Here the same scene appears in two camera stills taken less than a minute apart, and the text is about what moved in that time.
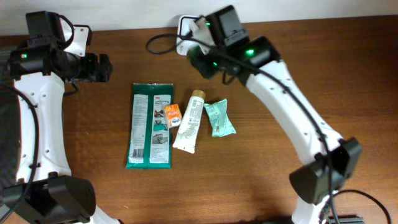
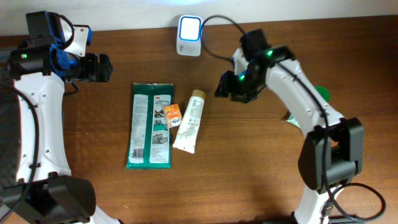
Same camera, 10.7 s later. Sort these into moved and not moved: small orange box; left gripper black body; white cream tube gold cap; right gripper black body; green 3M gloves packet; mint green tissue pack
Moved: right gripper black body; mint green tissue pack
Not moved: green 3M gloves packet; small orange box; white cream tube gold cap; left gripper black body
